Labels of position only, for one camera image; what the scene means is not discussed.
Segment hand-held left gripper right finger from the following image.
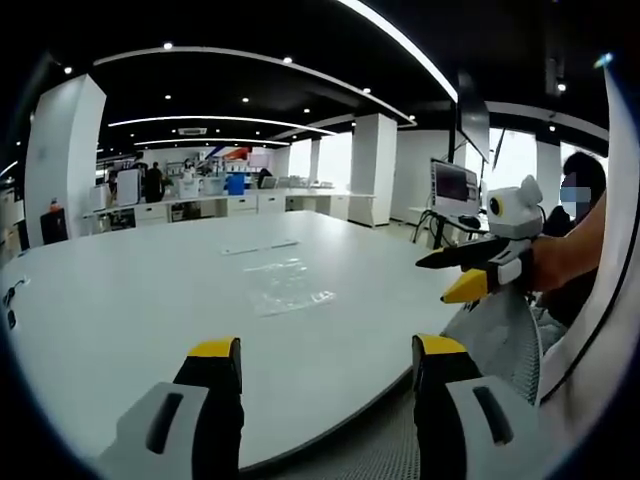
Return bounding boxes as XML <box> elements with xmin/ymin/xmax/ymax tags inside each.
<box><xmin>411</xmin><ymin>333</ymin><xmax>549</xmax><ymax>480</ymax></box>

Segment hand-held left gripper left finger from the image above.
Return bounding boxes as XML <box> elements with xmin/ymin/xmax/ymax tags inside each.
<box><xmin>97</xmin><ymin>336</ymin><xmax>246</xmax><ymax>480</ymax></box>

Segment large clear food packaging bag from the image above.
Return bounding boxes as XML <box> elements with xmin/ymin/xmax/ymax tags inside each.
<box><xmin>243</xmin><ymin>258</ymin><xmax>338</xmax><ymax>318</ymax></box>

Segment narrow clear food packaging bag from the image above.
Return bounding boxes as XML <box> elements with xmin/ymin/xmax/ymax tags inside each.
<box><xmin>221</xmin><ymin>239</ymin><xmax>300</xmax><ymax>256</ymax></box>

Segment computer monitor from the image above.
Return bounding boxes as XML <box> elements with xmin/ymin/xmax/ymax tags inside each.
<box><xmin>429</xmin><ymin>157</ymin><xmax>482</xmax><ymax>212</ymax></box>

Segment black hanging screen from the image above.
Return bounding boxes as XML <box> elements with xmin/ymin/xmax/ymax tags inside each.
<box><xmin>456</xmin><ymin>71</ymin><xmax>492</xmax><ymax>164</ymax></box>

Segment person's white shirt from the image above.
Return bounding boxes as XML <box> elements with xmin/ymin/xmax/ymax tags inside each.
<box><xmin>538</xmin><ymin>63</ymin><xmax>640</xmax><ymax>451</ymax></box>

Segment long white counter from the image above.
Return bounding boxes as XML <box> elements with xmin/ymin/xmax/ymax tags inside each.
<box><xmin>82</xmin><ymin>189</ymin><xmax>377</xmax><ymax>232</ymax></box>

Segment black chair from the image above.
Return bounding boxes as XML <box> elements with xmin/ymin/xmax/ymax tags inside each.
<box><xmin>40</xmin><ymin>206</ymin><xmax>69</xmax><ymax>247</ymax></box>

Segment white appliance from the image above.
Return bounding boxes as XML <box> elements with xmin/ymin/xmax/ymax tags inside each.
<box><xmin>115</xmin><ymin>168</ymin><xmax>142</xmax><ymax>207</ymax></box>

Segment black cables under desk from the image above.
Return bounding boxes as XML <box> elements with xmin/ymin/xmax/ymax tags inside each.
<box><xmin>410</xmin><ymin>208</ymin><xmax>454</xmax><ymax>250</ymax></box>

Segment black cable on shirt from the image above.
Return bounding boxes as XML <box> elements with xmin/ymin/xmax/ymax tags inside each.
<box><xmin>538</xmin><ymin>234</ymin><xmax>629</xmax><ymax>405</ymax></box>

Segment black cable on table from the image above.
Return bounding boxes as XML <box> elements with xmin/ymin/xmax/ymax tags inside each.
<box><xmin>1</xmin><ymin>277</ymin><xmax>32</xmax><ymax>307</ymax></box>

